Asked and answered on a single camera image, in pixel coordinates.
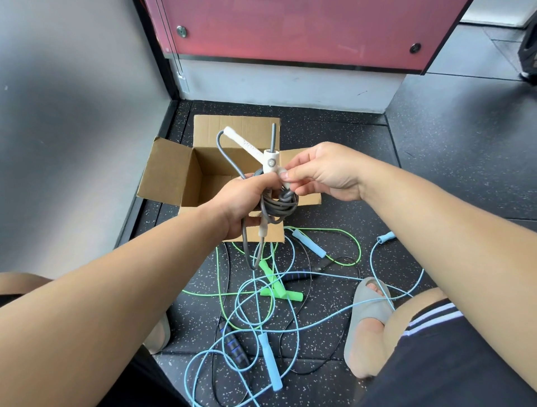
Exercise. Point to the person's left hand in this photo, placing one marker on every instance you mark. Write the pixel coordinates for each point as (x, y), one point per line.
(247, 197)

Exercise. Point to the black wall edge trim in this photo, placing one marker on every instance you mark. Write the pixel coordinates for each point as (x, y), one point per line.
(153, 40)

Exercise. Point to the brown cardboard box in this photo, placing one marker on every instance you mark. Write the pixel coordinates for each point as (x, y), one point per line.
(168, 167)

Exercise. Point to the person's left forearm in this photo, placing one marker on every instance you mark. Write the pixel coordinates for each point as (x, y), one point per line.
(126, 293)

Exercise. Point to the person's right hand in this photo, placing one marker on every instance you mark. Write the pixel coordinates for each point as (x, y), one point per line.
(327, 167)

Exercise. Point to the black white-striped shorts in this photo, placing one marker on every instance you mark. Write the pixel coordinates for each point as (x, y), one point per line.
(440, 369)

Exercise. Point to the grey right slipper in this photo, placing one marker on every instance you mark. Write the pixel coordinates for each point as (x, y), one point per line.
(369, 306)

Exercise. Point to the silver panel bolt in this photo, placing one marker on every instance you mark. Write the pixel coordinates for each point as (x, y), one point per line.
(181, 31)

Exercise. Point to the black gym equipment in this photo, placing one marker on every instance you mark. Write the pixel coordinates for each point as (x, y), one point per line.
(528, 54)

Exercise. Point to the pink glass panel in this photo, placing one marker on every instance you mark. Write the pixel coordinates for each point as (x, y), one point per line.
(293, 29)

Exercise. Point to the dark panel bolt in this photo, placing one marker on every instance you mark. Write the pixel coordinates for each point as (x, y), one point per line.
(415, 48)

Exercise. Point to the person's right forearm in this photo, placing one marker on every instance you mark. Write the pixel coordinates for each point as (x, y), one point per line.
(440, 251)

